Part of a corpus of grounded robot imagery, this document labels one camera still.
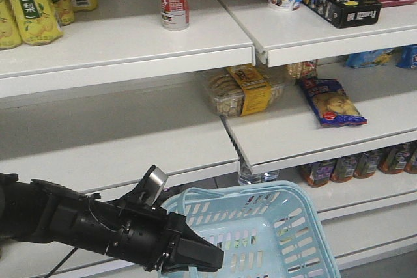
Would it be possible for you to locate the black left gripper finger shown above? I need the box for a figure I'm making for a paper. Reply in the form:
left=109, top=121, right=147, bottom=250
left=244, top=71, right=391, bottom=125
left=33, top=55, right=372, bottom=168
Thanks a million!
left=161, top=238, right=224, bottom=274
left=180, top=223, right=212, bottom=246

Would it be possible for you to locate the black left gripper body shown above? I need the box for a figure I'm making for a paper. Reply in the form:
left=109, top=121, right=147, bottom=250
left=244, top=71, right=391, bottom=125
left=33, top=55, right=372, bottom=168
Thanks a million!
left=113, top=212, right=186, bottom=271

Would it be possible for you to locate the light blue plastic basket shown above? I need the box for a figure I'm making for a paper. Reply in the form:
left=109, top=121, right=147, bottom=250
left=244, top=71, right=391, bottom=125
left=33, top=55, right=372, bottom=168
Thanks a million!
left=162, top=180, right=340, bottom=277

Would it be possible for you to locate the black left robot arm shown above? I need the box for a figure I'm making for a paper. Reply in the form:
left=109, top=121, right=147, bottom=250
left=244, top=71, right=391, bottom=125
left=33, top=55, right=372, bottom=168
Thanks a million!
left=1, top=174, right=224, bottom=273

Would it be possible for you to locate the white metal shelving unit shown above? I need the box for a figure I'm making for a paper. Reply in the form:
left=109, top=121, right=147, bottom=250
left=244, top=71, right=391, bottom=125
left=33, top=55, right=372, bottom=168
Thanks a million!
left=0, top=0, right=417, bottom=278

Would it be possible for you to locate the clear cookie box yellow label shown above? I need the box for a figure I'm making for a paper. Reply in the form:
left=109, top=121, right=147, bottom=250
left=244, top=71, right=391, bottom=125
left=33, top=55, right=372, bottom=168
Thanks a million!
left=200, top=64, right=294, bottom=117

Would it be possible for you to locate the blue cookie bag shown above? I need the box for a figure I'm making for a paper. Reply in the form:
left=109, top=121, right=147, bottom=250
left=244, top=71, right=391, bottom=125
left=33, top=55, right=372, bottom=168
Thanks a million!
left=298, top=78, right=367, bottom=127

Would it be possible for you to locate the yellow pear drink bottle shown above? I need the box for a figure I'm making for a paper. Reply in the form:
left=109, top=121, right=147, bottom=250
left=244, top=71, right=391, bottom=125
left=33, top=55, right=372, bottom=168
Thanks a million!
left=9, top=0, right=63, bottom=46

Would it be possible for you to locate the black biscuit box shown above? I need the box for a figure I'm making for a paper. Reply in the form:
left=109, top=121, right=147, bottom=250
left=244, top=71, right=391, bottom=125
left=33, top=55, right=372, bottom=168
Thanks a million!
left=302, top=0, right=382, bottom=29

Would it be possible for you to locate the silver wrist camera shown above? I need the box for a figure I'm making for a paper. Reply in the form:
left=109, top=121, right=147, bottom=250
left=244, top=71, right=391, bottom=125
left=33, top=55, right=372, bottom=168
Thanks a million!
left=139, top=165, right=168, bottom=206

